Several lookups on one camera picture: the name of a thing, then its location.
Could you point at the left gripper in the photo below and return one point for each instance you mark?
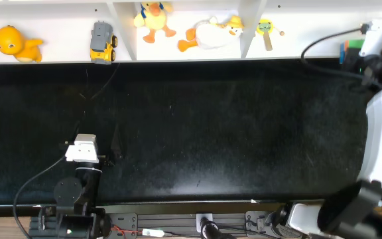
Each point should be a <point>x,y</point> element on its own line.
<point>106,159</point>

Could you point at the grey and yellow toy truck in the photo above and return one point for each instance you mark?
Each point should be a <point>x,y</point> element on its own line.
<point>102,41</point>

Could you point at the orange dinosaur toy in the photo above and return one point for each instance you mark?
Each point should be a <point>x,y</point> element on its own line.
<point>15,43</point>

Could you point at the yellow rattle drum toy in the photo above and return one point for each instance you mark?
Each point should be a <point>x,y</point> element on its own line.
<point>265,28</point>

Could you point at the many-coloured puzzle cube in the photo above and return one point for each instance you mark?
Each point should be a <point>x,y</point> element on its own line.
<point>355,44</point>

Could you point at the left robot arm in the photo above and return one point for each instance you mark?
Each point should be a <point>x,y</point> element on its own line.
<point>66,192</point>

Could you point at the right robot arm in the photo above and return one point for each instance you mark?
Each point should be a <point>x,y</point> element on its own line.
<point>381,139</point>

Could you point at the white shelf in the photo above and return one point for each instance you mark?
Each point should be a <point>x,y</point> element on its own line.
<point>61,40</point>

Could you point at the yellow plush duck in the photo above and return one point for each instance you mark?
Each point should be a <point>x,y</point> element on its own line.
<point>154,20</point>

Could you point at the white plush duck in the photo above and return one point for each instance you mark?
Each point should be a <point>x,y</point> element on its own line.
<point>212,34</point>

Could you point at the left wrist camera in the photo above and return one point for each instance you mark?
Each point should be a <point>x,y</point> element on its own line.
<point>83,149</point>

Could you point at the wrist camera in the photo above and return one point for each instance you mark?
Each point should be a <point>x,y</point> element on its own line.
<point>83,149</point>
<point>375,36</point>

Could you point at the mounting rail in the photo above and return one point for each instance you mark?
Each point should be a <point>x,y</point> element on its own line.
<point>177,223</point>

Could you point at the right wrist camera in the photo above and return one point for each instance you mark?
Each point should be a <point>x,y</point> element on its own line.
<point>375,36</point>

